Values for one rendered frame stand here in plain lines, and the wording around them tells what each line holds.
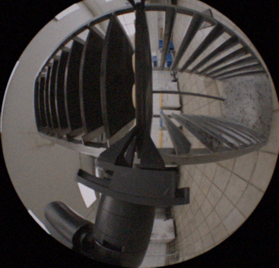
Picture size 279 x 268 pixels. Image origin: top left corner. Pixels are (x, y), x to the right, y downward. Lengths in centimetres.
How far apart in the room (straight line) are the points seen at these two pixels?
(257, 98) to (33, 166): 303
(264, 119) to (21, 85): 293
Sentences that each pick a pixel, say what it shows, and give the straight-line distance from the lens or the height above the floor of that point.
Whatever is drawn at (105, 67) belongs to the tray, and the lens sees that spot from 21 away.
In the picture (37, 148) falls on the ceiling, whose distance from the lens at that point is 215.
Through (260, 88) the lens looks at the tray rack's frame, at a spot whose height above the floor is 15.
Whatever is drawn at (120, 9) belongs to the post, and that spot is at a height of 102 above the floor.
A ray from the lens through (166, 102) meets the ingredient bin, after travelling 262.
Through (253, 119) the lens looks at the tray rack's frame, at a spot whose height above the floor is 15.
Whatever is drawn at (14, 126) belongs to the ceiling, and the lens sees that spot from 207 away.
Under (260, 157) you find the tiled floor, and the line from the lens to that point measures 99.
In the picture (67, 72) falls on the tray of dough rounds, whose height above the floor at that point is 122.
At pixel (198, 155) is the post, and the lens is 21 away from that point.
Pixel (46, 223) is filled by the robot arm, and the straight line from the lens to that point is 17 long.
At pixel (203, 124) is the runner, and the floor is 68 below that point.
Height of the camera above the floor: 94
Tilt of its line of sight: 9 degrees up
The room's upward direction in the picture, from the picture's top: 88 degrees counter-clockwise
